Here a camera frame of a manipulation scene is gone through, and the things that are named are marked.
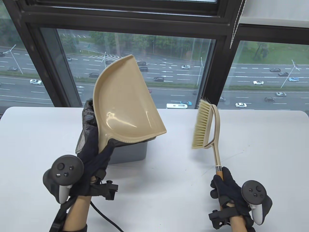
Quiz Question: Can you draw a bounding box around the person's right hand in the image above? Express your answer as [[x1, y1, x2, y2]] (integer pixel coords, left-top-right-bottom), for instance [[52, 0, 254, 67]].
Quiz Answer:
[[210, 167, 255, 232]]

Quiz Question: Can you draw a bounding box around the person's left hand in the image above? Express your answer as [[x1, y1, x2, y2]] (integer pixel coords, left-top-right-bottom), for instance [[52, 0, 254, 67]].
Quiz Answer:
[[70, 129, 115, 197]]

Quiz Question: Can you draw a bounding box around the black plastic bin bag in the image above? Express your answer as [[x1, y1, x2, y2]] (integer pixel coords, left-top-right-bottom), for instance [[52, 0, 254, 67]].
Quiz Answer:
[[76, 98, 157, 155]]

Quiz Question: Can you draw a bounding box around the grey food waste bin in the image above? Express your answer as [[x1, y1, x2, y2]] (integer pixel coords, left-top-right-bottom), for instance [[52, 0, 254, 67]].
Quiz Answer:
[[107, 140, 147, 165]]

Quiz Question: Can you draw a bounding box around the beige plastic dustpan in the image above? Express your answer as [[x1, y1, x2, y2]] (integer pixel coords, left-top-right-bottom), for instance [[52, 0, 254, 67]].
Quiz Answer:
[[93, 54, 167, 155]]

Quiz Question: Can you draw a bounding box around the beige hand broom wooden handle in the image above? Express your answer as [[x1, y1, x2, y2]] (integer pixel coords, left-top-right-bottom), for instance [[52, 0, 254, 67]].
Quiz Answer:
[[191, 97, 235, 209]]

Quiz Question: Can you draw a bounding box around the person's left forearm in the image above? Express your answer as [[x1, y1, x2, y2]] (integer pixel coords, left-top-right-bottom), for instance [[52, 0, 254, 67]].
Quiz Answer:
[[63, 195, 92, 232]]

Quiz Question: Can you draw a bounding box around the black forearm sensor box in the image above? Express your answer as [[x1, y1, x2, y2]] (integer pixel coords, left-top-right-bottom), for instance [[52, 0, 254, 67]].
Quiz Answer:
[[49, 202, 73, 232]]

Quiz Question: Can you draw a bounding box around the white table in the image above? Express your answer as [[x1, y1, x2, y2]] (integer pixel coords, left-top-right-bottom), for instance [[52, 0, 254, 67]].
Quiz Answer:
[[0, 107, 309, 232]]

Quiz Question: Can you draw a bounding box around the white roller blind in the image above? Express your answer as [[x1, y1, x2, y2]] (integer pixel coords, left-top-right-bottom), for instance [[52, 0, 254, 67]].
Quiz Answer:
[[238, 0, 309, 27]]

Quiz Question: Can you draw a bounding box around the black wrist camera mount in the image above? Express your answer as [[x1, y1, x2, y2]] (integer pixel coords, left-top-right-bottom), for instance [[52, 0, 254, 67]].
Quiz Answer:
[[90, 180, 119, 201], [208, 208, 233, 229]]

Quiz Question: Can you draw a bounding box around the black sensor cable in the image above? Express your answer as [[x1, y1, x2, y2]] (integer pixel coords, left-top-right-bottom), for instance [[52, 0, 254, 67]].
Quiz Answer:
[[90, 201, 124, 232]]

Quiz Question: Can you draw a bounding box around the black forearm strap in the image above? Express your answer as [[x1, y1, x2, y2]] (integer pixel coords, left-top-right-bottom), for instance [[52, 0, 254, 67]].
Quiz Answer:
[[62, 224, 88, 232]]

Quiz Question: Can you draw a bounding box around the black window frame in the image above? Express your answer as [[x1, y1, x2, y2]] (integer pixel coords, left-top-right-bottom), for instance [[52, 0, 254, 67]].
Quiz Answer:
[[0, 0, 309, 110]]

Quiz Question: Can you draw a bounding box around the white bead blind cord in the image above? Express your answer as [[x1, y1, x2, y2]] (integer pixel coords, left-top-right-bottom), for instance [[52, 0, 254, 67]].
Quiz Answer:
[[229, 0, 246, 49]]

